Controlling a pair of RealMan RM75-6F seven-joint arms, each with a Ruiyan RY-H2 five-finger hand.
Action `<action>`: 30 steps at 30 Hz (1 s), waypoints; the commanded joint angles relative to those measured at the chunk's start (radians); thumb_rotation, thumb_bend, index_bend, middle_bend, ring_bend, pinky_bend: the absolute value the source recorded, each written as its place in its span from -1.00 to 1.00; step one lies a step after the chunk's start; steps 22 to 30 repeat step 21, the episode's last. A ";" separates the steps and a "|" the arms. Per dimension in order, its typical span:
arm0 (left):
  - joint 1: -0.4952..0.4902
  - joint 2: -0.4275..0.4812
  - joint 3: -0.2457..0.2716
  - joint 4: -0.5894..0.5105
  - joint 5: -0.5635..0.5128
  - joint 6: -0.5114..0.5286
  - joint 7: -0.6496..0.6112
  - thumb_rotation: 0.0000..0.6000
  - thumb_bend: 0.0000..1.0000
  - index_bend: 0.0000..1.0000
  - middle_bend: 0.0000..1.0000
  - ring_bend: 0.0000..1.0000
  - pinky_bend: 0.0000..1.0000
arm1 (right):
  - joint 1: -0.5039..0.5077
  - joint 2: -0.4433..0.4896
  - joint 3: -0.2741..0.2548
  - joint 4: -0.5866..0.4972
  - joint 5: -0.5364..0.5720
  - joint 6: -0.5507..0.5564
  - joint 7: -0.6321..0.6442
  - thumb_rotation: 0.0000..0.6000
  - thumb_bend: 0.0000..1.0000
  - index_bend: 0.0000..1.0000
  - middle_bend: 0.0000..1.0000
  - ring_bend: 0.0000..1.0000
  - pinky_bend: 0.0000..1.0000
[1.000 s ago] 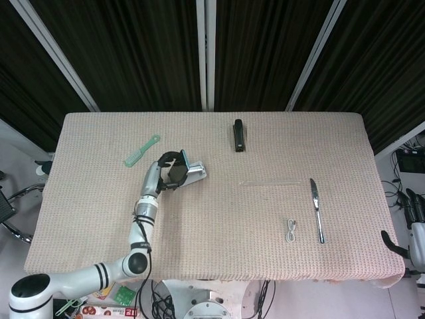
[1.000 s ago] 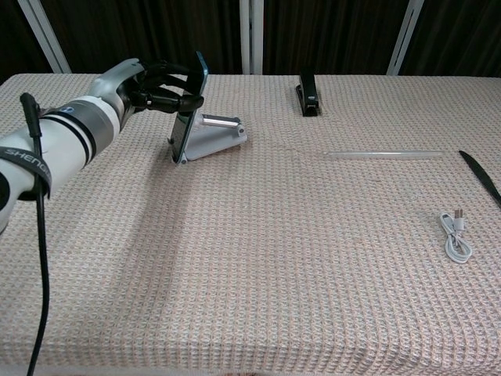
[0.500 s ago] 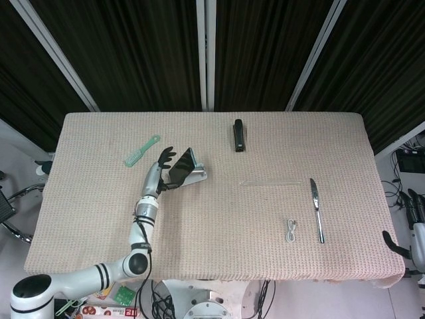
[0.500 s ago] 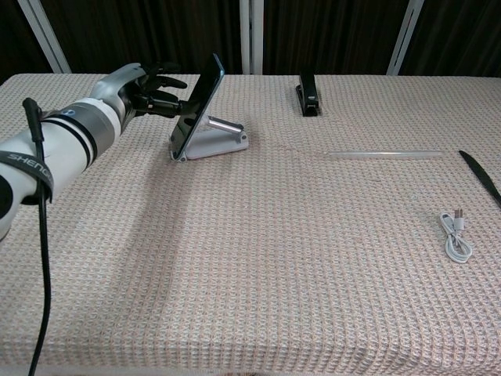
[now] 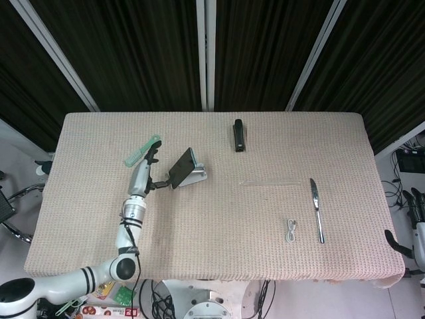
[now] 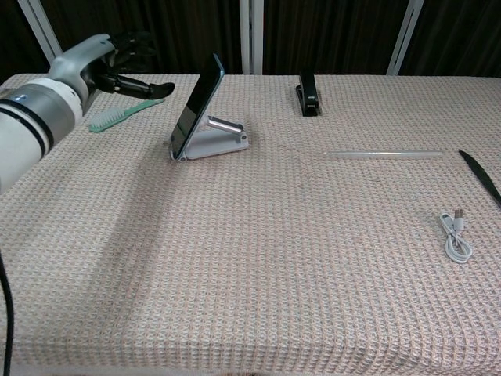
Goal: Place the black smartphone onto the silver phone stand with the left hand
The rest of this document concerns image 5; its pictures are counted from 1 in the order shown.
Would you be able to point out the clear plastic straw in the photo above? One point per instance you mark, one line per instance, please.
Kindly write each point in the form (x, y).
(272, 182)

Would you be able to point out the black smartphone with teal edge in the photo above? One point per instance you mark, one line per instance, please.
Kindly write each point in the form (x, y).
(182, 167)

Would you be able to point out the black box device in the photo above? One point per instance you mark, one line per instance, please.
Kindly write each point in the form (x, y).
(410, 163)

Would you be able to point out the white folding phone stand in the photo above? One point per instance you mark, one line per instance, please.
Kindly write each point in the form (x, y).
(197, 174)

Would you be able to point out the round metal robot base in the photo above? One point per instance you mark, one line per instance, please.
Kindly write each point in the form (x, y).
(207, 307)

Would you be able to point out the black curtain panel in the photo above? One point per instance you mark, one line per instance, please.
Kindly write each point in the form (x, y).
(23, 83)
(382, 66)
(265, 50)
(133, 50)

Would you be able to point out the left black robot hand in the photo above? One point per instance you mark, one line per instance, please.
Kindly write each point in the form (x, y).
(138, 181)

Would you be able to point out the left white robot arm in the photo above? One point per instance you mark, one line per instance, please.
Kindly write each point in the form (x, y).
(96, 272)

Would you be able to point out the red and white box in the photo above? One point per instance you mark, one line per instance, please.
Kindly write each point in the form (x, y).
(109, 312)

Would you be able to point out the beige waffle-weave tablecloth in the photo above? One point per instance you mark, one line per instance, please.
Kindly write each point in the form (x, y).
(232, 216)

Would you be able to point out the chrome chair frame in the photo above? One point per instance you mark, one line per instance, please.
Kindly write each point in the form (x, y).
(20, 212)

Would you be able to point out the black stapler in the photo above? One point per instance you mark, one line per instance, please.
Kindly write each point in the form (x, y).
(239, 136)

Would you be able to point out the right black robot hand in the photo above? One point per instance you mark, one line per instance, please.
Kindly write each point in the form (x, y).
(419, 239)

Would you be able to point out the white metal frame post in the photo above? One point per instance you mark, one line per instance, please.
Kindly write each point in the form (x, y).
(56, 53)
(313, 56)
(206, 53)

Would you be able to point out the green plastic brush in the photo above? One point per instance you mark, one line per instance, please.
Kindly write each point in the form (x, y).
(136, 154)

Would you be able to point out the green circuit board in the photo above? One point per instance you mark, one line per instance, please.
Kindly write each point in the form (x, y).
(123, 295)

